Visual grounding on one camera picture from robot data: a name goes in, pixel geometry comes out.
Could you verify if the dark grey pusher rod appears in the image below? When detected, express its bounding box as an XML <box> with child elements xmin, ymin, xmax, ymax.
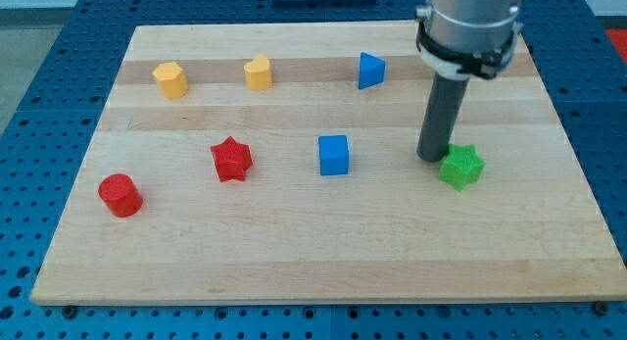
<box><xmin>416</xmin><ymin>73</ymin><xmax>469</xmax><ymax>163</ymax></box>

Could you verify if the green star block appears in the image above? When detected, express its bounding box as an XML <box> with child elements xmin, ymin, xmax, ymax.
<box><xmin>438</xmin><ymin>144</ymin><xmax>485</xmax><ymax>191</ymax></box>

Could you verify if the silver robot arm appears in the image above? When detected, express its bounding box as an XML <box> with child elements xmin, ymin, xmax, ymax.
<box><xmin>415</xmin><ymin>0</ymin><xmax>522</xmax><ymax>162</ymax></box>

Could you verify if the wooden board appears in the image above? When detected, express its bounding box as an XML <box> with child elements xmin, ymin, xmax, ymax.
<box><xmin>30</xmin><ymin>21</ymin><xmax>626</xmax><ymax>306</ymax></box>

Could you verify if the red star block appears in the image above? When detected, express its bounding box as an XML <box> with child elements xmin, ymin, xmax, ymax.
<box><xmin>210</xmin><ymin>136</ymin><xmax>253</xmax><ymax>182</ymax></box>

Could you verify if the blue triangle block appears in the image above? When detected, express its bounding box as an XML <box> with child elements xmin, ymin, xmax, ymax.
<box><xmin>358</xmin><ymin>52</ymin><xmax>386</xmax><ymax>89</ymax></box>

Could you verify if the blue cube block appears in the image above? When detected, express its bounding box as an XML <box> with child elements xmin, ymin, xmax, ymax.
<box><xmin>318</xmin><ymin>135</ymin><xmax>350</xmax><ymax>176</ymax></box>

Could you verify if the yellow heart block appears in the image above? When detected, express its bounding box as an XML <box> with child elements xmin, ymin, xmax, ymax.
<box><xmin>243</xmin><ymin>54</ymin><xmax>273</xmax><ymax>91</ymax></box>

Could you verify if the yellow hexagon block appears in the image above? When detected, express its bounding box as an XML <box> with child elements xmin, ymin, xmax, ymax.
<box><xmin>152</xmin><ymin>62</ymin><xmax>189</xmax><ymax>99</ymax></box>

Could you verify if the red cylinder block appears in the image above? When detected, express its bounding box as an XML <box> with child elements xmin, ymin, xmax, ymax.
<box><xmin>98</xmin><ymin>173</ymin><xmax>143</xmax><ymax>218</ymax></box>

